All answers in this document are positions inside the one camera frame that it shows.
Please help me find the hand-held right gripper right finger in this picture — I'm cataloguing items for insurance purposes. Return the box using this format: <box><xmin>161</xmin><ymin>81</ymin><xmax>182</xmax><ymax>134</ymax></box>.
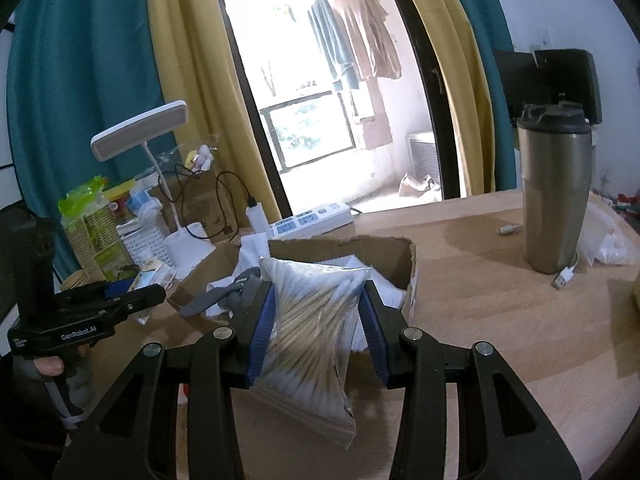
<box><xmin>362</xmin><ymin>280</ymin><xmax>576</xmax><ymax>480</ymax></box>

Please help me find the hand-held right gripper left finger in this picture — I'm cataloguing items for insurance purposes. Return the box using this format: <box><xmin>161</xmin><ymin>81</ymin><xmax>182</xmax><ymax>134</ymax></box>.
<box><xmin>52</xmin><ymin>280</ymin><xmax>278</xmax><ymax>480</ymax></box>

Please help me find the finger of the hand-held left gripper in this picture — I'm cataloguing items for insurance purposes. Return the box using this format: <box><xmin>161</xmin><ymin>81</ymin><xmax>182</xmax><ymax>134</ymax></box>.
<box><xmin>57</xmin><ymin>280</ymin><xmax>140</xmax><ymax>303</ymax></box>
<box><xmin>107</xmin><ymin>284</ymin><xmax>167</xmax><ymax>320</ymax></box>

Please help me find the bag of cotton swabs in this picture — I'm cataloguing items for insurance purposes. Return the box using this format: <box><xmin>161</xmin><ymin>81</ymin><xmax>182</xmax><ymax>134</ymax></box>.
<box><xmin>252</xmin><ymin>256</ymin><xmax>373</xmax><ymax>450</ymax></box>

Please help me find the grey sock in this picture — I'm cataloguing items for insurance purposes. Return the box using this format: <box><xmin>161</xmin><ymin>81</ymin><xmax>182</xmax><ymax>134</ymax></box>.
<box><xmin>180</xmin><ymin>269</ymin><xmax>263</xmax><ymax>318</ymax></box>

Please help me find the cardboard box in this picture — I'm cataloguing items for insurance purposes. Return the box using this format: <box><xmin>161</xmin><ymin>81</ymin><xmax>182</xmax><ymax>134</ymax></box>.
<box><xmin>167</xmin><ymin>236</ymin><xmax>418</xmax><ymax>331</ymax></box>

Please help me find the person's left hand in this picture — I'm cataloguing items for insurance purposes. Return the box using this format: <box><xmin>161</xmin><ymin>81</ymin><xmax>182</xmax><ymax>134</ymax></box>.
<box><xmin>32</xmin><ymin>355</ymin><xmax>66</xmax><ymax>377</ymax></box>

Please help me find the small printed packet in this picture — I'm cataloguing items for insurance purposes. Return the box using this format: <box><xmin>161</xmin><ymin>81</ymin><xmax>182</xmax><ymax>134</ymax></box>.
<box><xmin>127</xmin><ymin>259</ymin><xmax>177</xmax><ymax>326</ymax></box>

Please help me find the white perforated basket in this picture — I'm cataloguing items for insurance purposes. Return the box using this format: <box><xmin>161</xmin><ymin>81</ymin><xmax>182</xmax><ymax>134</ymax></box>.
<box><xmin>117</xmin><ymin>210</ymin><xmax>173</xmax><ymax>268</ymax></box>

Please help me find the green packet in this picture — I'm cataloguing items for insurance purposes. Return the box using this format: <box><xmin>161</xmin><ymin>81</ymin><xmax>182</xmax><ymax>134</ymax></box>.
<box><xmin>57</xmin><ymin>175</ymin><xmax>126</xmax><ymax>283</ymax></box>

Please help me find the blue white bundle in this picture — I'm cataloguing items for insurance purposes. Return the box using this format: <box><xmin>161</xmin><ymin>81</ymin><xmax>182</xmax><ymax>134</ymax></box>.
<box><xmin>125</xmin><ymin>192</ymin><xmax>163</xmax><ymax>226</ymax></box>

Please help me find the brown carton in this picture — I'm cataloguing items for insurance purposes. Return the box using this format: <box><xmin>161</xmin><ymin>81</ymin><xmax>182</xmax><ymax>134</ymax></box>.
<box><xmin>150</xmin><ymin>172</ymin><xmax>241</xmax><ymax>246</ymax></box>

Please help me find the white charger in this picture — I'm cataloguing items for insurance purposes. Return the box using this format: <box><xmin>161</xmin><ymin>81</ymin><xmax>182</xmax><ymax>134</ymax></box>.
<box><xmin>246</xmin><ymin>204</ymin><xmax>271</xmax><ymax>234</ymax></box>

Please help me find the white power strip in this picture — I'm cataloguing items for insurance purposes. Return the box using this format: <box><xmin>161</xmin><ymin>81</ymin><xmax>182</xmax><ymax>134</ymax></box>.
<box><xmin>267</xmin><ymin>201</ymin><xmax>353</xmax><ymax>240</ymax></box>

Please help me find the small yellow white toy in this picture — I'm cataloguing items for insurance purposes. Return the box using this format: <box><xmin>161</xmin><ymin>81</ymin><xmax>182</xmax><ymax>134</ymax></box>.
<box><xmin>185</xmin><ymin>144</ymin><xmax>216</xmax><ymax>173</ymax></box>

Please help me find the white desk lamp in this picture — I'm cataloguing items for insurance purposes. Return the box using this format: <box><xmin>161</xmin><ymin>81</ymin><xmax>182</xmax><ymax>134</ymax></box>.
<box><xmin>90</xmin><ymin>100</ymin><xmax>216</xmax><ymax>273</ymax></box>

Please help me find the white balcony unit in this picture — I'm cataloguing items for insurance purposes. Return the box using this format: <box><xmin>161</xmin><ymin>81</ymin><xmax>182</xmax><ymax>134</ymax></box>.
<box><xmin>406</xmin><ymin>131</ymin><xmax>441</xmax><ymax>181</ymax></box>

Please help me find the wide teal curtain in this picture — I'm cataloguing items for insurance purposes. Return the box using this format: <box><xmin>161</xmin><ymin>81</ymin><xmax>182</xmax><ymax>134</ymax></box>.
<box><xmin>7</xmin><ymin>0</ymin><xmax>166</xmax><ymax>281</ymax></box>

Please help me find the steel tumbler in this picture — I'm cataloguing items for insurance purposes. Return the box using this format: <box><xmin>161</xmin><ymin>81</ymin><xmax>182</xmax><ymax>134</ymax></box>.
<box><xmin>515</xmin><ymin>102</ymin><xmax>594</xmax><ymax>275</ymax></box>

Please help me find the wide yellow curtain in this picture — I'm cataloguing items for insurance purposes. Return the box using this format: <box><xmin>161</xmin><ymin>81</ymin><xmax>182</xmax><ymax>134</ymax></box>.
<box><xmin>145</xmin><ymin>0</ymin><xmax>281</xmax><ymax>221</ymax></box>

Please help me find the white plastic bag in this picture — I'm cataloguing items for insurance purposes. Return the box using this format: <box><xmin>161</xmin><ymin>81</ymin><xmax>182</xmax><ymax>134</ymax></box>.
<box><xmin>575</xmin><ymin>192</ymin><xmax>640</xmax><ymax>267</ymax></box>

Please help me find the narrow teal curtain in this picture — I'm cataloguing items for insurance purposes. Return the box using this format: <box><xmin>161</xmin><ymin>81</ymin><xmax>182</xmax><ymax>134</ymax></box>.
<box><xmin>440</xmin><ymin>0</ymin><xmax>518</xmax><ymax>193</ymax></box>

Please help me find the narrow yellow curtain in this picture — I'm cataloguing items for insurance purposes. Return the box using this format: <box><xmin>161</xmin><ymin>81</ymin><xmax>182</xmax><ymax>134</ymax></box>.
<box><xmin>390</xmin><ymin>0</ymin><xmax>493</xmax><ymax>196</ymax></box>

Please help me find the black monitor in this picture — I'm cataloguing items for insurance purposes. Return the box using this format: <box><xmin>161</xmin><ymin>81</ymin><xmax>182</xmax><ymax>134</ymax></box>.
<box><xmin>532</xmin><ymin>49</ymin><xmax>603</xmax><ymax>123</ymax></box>
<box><xmin>492</xmin><ymin>49</ymin><xmax>538</xmax><ymax>128</ymax></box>

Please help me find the hanging blue shirt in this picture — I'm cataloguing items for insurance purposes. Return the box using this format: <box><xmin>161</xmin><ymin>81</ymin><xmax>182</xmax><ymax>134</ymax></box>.
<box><xmin>307</xmin><ymin>0</ymin><xmax>360</xmax><ymax>91</ymax></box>

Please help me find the hanging beige shirt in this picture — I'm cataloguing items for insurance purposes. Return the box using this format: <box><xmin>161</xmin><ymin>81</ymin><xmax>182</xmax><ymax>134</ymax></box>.
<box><xmin>332</xmin><ymin>0</ymin><xmax>403</xmax><ymax>81</ymax></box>

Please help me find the black cable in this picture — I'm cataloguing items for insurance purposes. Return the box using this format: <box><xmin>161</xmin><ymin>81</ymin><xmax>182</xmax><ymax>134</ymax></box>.
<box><xmin>175</xmin><ymin>170</ymin><xmax>258</xmax><ymax>238</ymax></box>

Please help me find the white usb cable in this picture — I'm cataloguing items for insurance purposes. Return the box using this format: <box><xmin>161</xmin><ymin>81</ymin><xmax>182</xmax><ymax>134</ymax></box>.
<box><xmin>550</xmin><ymin>252</ymin><xmax>581</xmax><ymax>290</ymax></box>

